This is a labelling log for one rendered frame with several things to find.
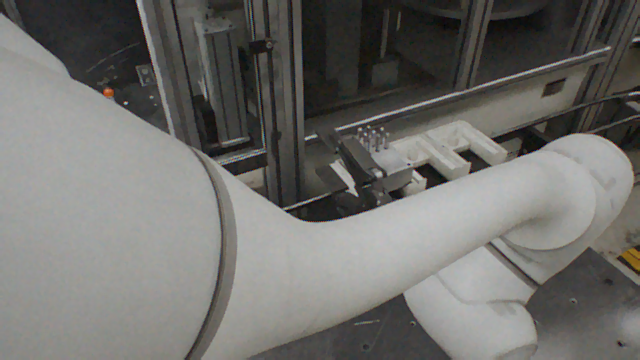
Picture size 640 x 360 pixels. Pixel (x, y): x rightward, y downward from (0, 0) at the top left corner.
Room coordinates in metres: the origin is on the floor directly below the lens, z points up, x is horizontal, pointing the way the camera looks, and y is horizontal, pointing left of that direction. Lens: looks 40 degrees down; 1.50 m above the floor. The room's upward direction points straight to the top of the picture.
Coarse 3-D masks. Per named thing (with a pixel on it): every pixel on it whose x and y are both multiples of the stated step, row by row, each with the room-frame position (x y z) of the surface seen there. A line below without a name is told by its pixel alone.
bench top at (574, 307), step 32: (544, 288) 0.61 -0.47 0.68; (576, 288) 0.61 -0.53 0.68; (608, 288) 0.61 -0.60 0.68; (352, 320) 0.53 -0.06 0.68; (384, 320) 0.53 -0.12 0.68; (416, 320) 0.53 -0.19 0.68; (544, 320) 0.54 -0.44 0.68; (576, 320) 0.54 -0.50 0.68; (608, 320) 0.54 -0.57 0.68; (288, 352) 0.47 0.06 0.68; (320, 352) 0.47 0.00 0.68; (352, 352) 0.47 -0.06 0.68; (384, 352) 0.47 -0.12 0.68; (416, 352) 0.47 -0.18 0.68; (544, 352) 0.47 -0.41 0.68; (576, 352) 0.47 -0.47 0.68; (608, 352) 0.47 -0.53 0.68
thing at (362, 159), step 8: (352, 136) 0.58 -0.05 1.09; (344, 144) 0.56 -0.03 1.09; (352, 144) 0.56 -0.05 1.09; (360, 144) 0.56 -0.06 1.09; (352, 152) 0.55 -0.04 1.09; (360, 152) 0.55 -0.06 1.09; (368, 152) 0.55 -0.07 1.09; (352, 160) 0.54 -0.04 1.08; (360, 160) 0.53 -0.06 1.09; (368, 160) 0.53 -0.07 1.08; (360, 168) 0.52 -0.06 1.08; (368, 168) 0.52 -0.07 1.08; (368, 176) 0.50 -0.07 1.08; (376, 176) 0.50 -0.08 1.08; (384, 176) 0.50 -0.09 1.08
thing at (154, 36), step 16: (144, 0) 0.71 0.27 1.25; (160, 0) 0.72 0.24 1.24; (144, 16) 0.71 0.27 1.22; (176, 32) 0.73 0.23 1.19; (160, 48) 0.72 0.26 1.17; (176, 48) 0.73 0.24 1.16; (160, 64) 0.71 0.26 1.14; (176, 64) 0.72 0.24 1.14; (160, 80) 0.71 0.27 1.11; (176, 112) 0.72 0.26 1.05; (192, 112) 0.73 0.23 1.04; (176, 128) 0.71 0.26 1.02; (192, 128) 0.73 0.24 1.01; (192, 144) 0.72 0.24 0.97
